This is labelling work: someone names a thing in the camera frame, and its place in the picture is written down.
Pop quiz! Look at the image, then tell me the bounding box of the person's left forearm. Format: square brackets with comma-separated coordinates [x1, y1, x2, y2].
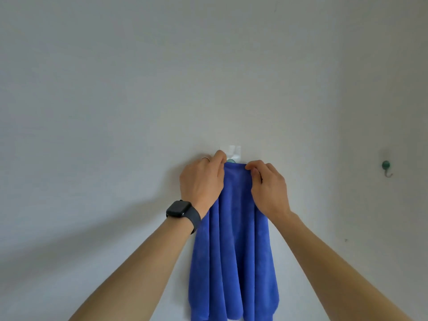
[68, 215, 201, 321]

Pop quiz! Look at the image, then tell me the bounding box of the person's right hand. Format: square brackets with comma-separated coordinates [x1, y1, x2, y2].
[245, 160, 293, 224]

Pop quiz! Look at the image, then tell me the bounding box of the person's right forearm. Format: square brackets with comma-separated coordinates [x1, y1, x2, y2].
[271, 212, 414, 321]

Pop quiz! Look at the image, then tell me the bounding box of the black smartwatch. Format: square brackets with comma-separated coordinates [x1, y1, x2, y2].
[165, 199, 202, 235]

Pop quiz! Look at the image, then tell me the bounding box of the person's left hand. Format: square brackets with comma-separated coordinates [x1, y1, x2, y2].
[179, 150, 227, 219]

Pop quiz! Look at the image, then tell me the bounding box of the white wall hook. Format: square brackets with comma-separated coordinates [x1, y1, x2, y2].
[226, 145, 241, 164]

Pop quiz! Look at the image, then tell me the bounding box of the green wall hook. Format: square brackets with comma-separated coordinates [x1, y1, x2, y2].
[381, 150, 394, 178]

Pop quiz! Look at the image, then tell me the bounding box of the blue cloth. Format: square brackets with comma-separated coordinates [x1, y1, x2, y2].
[188, 162, 280, 321]

